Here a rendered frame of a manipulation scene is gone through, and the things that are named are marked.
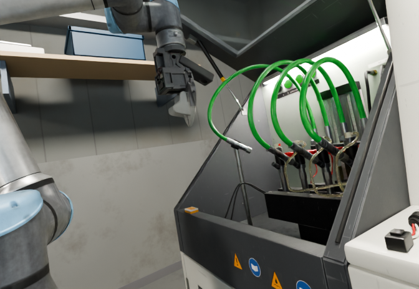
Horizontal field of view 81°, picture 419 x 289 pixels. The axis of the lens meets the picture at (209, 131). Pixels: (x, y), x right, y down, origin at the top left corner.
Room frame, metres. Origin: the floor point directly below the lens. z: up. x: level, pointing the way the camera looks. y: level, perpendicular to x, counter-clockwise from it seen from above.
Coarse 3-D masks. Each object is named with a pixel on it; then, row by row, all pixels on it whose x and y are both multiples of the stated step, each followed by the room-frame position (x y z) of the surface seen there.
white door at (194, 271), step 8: (184, 256) 0.94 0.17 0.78; (192, 264) 0.88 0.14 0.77; (192, 272) 0.90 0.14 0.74; (200, 272) 0.83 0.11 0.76; (208, 272) 0.78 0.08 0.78; (192, 280) 0.91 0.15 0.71; (200, 280) 0.84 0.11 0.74; (208, 280) 0.79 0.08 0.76; (216, 280) 0.74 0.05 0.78; (192, 288) 0.92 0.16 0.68; (200, 288) 0.85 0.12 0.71; (208, 288) 0.80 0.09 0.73; (216, 288) 0.75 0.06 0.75; (224, 288) 0.70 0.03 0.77; (232, 288) 0.67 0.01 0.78
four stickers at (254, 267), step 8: (232, 256) 0.64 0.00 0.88; (248, 256) 0.58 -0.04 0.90; (240, 264) 0.61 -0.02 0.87; (256, 264) 0.56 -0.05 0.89; (256, 272) 0.56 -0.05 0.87; (272, 272) 0.51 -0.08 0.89; (272, 280) 0.52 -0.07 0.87; (280, 280) 0.50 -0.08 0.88; (296, 280) 0.46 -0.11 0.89; (280, 288) 0.50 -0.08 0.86; (296, 288) 0.46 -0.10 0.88; (304, 288) 0.45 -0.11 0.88; (312, 288) 0.43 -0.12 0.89
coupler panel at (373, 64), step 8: (368, 56) 0.77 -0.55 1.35; (376, 56) 0.76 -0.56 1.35; (384, 56) 0.74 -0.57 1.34; (368, 64) 0.78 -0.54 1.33; (376, 64) 0.76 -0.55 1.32; (384, 64) 0.74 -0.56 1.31; (376, 72) 0.76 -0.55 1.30; (368, 80) 0.79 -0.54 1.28; (376, 80) 0.77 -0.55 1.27; (376, 88) 0.77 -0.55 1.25
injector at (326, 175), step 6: (324, 150) 0.65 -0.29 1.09; (318, 156) 0.66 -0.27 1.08; (324, 156) 0.65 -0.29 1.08; (318, 162) 0.64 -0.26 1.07; (324, 162) 0.65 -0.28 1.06; (324, 168) 0.66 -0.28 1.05; (324, 174) 0.66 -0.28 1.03; (330, 174) 0.66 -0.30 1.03; (330, 180) 0.66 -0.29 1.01; (330, 192) 0.66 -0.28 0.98
